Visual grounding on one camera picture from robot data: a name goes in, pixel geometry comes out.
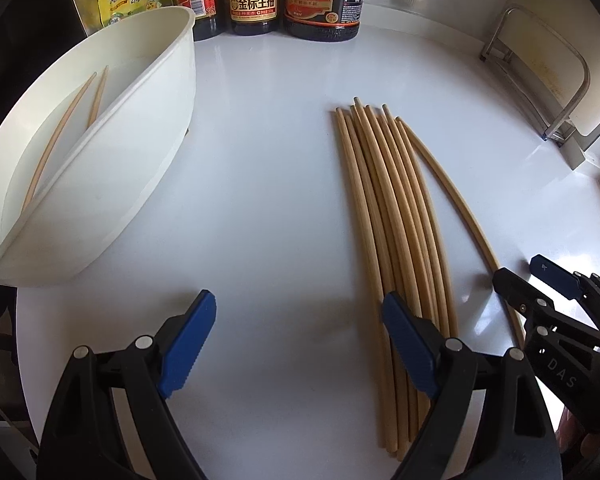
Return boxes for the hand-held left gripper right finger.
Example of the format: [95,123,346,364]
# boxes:
[381,291,563,480]

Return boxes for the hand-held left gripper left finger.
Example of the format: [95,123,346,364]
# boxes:
[39,289,217,480]

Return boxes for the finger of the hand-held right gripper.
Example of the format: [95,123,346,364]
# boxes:
[494,267,600,347]
[529,254,600,331]

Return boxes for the wooden chopstick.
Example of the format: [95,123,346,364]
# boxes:
[86,65,110,132]
[395,116,527,350]
[21,72,97,215]

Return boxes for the pile of wooden chopsticks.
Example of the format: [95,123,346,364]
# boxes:
[334,97,461,461]

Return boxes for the white divided plastic container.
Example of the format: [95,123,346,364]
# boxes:
[0,5,197,288]

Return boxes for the person's right hand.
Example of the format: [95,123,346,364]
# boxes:
[560,405,600,463]

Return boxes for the metal rack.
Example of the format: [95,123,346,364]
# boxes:
[480,4,592,148]

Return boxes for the white cutting board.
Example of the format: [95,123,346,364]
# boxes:
[500,0,600,151]

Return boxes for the dark sauce jar red cap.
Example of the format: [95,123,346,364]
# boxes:
[283,0,370,42]

